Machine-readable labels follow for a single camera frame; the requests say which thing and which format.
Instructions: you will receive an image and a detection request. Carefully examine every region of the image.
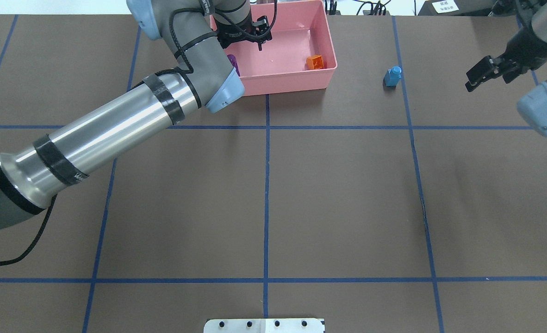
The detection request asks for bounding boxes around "black braided cable left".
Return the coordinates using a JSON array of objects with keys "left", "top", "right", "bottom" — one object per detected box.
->
[{"left": 0, "top": 194, "right": 59, "bottom": 267}]

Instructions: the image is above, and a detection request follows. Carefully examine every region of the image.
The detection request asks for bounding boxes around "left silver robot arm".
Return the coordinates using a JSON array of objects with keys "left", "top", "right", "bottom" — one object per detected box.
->
[{"left": 0, "top": 0, "right": 276, "bottom": 229}]

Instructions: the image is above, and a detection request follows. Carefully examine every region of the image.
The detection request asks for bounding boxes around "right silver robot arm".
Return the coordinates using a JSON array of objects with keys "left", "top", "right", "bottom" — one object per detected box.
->
[{"left": 465, "top": 0, "right": 547, "bottom": 137}]

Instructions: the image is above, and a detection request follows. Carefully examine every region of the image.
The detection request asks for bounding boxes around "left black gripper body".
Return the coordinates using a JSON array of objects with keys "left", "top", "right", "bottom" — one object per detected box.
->
[{"left": 216, "top": 16, "right": 272, "bottom": 49}]

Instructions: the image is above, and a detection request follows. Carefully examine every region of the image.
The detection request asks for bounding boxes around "purple block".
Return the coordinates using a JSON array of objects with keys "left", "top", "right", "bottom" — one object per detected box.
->
[{"left": 227, "top": 54, "right": 241, "bottom": 77}]

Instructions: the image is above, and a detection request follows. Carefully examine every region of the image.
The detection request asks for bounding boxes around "orange block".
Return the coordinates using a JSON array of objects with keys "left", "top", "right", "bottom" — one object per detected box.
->
[{"left": 305, "top": 55, "right": 326, "bottom": 70}]

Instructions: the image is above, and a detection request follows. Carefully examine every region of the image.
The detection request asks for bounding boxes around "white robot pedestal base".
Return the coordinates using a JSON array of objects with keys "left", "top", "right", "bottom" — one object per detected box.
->
[{"left": 203, "top": 318, "right": 326, "bottom": 333}]

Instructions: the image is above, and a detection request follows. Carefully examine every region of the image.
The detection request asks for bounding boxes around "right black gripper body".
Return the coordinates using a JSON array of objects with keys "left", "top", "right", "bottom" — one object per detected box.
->
[{"left": 497, "top": 35, "right": 547, "bottom": 84}]

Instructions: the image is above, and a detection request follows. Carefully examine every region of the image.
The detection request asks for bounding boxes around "small blue block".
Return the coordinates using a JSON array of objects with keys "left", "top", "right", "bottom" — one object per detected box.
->
[{"left": 383, "top": 66, "right": 403, "bottom": 88}]

